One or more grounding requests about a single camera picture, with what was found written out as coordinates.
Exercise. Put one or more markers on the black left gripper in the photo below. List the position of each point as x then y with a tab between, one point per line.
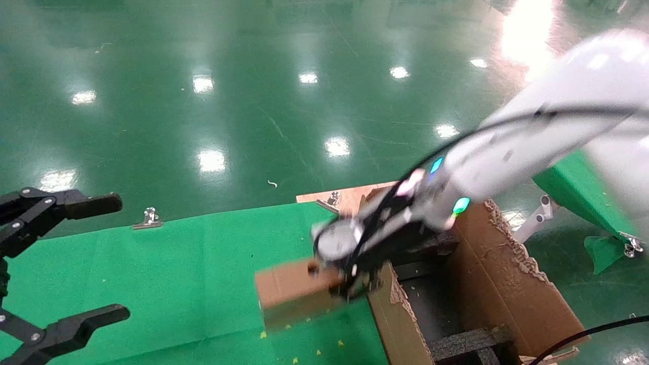
3	279

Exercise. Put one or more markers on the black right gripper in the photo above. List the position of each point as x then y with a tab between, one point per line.
395	238

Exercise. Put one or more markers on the small brown cardboard box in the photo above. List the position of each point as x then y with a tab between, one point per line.
289	294

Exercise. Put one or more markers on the large open cardboard carton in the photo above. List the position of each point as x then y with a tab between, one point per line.
507	284

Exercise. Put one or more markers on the metal binder clip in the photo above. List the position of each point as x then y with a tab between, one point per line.
631	246
149	220
332	198

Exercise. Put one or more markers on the black foam insert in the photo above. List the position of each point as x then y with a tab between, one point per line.
466	345
443	248

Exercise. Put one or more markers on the large green table cloth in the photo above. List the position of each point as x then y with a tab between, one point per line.
192	274

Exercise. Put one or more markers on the small green table cloth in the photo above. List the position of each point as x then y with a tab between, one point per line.
573	187

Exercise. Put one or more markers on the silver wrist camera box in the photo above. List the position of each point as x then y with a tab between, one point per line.
337	241

